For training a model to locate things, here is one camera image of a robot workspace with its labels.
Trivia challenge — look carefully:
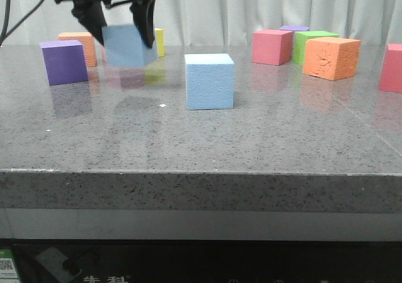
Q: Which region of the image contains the purple foam block back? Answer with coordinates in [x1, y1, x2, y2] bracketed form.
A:
[279, 25, 310, 32]

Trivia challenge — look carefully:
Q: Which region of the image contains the orange foam block left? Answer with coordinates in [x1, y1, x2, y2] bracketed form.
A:
[57, 31, 97, 67]

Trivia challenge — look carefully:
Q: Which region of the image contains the orange foam block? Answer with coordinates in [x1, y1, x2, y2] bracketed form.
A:
[57, 31, 97, 67]
[302, 36, 362, 82]

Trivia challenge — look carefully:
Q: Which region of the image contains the red foam block right edge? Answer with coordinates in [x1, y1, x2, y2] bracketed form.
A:
[379, 43, 401, 93]

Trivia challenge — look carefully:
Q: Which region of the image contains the textured light blue foam block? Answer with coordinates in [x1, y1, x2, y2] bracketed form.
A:
[102, 25, 158, 67]

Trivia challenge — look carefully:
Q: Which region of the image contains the yellow foam block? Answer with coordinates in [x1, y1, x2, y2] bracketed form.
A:
[155, 28, 165, 57]

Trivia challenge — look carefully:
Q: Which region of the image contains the green foam block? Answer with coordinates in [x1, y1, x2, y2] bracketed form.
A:
[292, 31, 339, 65]

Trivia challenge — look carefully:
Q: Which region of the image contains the smooth light blue foam block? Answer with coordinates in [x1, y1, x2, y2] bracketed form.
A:
[185, 53, 235, 110]

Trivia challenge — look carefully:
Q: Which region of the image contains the purple foam block left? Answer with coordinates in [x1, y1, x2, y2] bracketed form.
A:
[39, 40, 89, 86]

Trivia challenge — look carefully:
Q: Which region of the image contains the green QR code sticker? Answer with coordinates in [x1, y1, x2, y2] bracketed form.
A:
[0, 249, 20, 283]

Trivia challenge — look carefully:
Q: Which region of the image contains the black appliance front panel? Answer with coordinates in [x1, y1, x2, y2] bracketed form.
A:
[1, 239, 401, 282]

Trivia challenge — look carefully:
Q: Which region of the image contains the purple foam block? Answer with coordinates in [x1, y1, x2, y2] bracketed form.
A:
[279, 25, 310, 32]
[39, 40, 89, 86]

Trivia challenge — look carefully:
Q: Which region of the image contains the orange foam block right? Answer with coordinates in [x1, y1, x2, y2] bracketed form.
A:
[302, 36, 362, 82]

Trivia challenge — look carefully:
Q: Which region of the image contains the black cable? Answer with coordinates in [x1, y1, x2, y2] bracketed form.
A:
[0, 0, 12, 45]
[3, 0, 54, 40]

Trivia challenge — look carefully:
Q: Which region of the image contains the red foam block centre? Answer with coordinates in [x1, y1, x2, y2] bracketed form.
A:
[252, 29, 293, 65]

